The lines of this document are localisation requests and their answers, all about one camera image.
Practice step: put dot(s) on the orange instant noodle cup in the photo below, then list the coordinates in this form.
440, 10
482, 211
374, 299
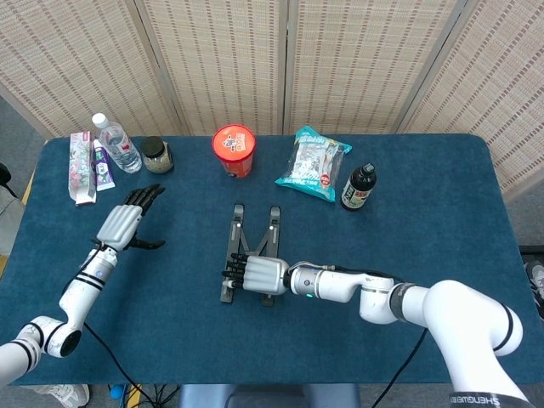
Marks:
234, 144

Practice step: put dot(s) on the clear plastic water bottle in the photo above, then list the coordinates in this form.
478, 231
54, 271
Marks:
121, 149

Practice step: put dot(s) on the small blue ball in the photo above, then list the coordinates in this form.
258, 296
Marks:
115, 392

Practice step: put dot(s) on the pink floral toothpaste box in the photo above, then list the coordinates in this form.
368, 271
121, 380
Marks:
80, 170

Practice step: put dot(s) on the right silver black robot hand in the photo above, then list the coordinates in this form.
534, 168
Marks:
265, 276

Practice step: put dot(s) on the white sneaker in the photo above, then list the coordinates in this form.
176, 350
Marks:
66, 395

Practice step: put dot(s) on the teal snack bag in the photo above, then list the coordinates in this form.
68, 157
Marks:
312, 163

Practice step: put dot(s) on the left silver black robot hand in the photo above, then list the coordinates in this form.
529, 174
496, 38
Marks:
121, 223

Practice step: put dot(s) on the grey sneaker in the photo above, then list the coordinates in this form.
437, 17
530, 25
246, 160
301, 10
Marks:
536, 285

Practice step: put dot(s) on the purple white toothpaste tube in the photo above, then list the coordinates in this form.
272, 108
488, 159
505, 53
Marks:
103, 172

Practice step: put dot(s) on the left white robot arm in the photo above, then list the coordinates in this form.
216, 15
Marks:
81, 293

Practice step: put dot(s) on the black rounded object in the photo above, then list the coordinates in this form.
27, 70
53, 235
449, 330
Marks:
4, 174

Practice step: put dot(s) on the bamboo folding screen panel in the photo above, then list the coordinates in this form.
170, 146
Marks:
501, 85
361, 59
221, 59
76, 59

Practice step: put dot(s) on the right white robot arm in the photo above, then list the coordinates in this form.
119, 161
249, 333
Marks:
459, 314

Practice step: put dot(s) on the black folding stand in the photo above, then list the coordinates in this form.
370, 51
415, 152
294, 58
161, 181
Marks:
238, 225

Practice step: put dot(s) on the glass jar with black lid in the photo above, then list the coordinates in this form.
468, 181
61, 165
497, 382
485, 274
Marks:
157, 159

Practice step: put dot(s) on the blue chair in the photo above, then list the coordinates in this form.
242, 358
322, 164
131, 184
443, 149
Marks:
268, 397

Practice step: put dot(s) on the dark tea bottle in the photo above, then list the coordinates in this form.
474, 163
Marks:
359, 191

